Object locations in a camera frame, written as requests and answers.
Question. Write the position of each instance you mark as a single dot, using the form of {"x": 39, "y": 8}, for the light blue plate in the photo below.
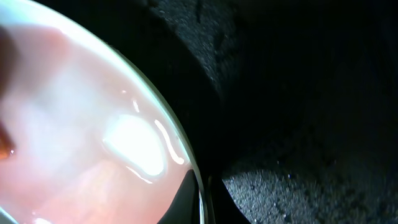
{"x": 85, "y": 136}

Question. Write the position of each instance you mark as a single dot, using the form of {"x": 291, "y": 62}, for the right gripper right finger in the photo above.
{"x": 222, "y": 208}

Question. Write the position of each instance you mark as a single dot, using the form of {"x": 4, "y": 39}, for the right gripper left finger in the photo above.
{"x": 184, "y": 208}

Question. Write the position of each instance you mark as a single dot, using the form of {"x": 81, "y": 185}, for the round black tray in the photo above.
{"x": 292, "y": 103}

